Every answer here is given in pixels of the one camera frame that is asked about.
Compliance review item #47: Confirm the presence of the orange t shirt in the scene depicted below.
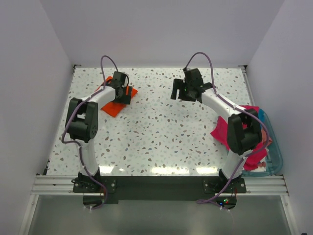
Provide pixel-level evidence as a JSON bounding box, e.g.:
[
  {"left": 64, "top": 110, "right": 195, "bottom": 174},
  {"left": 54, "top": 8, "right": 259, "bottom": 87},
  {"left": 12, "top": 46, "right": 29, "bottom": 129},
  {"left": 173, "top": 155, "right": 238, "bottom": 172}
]
[{"left": 95, "top": 76, "right": 138, "bottom": 118}]

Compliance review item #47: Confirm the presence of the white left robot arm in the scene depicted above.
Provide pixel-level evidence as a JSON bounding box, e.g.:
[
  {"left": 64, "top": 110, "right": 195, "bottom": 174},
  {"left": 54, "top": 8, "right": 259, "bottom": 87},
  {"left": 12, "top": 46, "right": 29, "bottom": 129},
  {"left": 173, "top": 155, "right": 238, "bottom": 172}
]
[{"left": 61, "top": 71, "right": 133, "bottom": 192}]

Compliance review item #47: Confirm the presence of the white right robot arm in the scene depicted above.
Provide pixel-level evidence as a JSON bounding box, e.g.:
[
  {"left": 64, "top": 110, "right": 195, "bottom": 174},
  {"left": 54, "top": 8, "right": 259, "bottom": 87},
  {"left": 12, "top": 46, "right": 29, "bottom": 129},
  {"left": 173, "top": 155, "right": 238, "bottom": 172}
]
[{"left": 171, "top": 68, "right": 262, "bottom": 192}]

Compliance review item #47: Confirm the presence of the salmon t shirt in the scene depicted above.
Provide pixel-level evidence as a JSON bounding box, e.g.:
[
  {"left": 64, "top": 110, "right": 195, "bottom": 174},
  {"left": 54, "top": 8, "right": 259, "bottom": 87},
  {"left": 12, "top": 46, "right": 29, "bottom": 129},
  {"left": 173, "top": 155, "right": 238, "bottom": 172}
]
[{"left": 263, "top": 129, "right": 273, "bottom": 149}]

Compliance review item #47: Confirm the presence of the pink t shirt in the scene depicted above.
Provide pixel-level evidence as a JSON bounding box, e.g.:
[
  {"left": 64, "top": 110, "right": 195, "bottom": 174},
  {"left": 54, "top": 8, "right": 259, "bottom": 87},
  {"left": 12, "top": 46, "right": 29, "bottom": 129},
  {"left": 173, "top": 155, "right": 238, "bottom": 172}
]
[{"left": 210, "top": 116, "right": 267, "bottom": 171}]

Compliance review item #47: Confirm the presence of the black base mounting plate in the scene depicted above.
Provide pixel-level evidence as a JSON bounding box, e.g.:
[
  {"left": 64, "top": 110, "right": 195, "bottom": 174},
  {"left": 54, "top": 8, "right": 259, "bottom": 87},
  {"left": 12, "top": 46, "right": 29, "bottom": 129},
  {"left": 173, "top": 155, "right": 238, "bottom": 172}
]
[{"left": 71, "top": 175, "right": 247, "bottom": 209}]

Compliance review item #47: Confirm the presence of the clear blue plastic bin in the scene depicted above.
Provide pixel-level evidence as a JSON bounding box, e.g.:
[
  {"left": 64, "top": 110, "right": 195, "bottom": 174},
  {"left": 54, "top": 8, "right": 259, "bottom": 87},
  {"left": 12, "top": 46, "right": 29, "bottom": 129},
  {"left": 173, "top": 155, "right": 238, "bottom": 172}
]
[{"left": 242, "top": 109, "right": 283, "bottom": 177}]

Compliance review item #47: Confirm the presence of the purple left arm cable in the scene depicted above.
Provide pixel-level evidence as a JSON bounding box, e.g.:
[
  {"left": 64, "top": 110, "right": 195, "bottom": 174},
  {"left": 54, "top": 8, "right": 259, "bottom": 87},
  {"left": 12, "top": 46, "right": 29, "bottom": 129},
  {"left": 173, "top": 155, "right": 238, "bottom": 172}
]
[{"left": 60, "top": 55, "right": 118, "bottom": 210}]

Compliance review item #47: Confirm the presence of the aluminium frame rail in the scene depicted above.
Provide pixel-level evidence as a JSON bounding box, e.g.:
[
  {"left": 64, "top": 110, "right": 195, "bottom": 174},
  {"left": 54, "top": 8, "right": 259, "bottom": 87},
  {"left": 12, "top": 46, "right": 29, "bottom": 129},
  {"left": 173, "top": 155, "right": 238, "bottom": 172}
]
[{"left": 31, "top": 175, "right": 289, "bottom": 196}]

